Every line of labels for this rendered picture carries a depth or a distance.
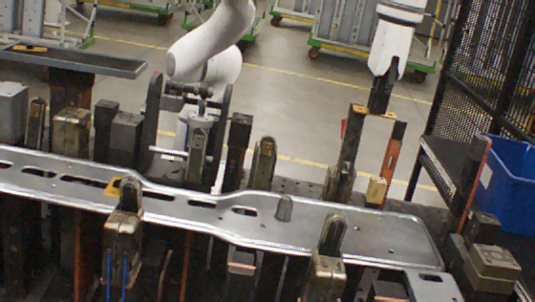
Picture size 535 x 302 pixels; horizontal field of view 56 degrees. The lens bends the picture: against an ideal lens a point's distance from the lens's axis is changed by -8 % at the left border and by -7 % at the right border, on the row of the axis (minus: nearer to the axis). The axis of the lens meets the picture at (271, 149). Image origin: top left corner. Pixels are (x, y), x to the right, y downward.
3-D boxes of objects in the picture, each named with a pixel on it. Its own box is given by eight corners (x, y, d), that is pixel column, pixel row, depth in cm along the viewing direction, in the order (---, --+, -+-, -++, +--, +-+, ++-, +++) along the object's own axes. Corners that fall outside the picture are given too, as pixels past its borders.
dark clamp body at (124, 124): (93, 265, 128) (98, 121, 114) (107, 237, 140) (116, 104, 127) (133, 272, 129) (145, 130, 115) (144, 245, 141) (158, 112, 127)
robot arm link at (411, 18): (374, -5, 95) (371, 11, 96) (383, 1, 87) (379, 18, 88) (417, 5, 96) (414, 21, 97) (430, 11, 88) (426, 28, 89)
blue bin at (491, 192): (490, 228, 112) (511, 176, 107) (460, 174, 141) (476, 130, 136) (558, 242, 112) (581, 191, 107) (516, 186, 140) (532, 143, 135)
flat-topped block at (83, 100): (45, 218, 142) (49, 62, 126) (55, 204, 150) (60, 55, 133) (78, 225, 143) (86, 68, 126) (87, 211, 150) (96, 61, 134)
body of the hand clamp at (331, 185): (297, 300, 131) (330, 176, 118) (296, 285, 137) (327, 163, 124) (320, 304, 131) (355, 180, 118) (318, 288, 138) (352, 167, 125)
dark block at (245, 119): (205, 274, 134) (230, 119, 119) (209, 259, 141) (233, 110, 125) (224, 277, 134) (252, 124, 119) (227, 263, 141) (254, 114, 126)
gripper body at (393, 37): (374, 7, 97) (360, 64, 101) (384, 14, 87) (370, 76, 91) (412, 15, 97) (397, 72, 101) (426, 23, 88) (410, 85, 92)
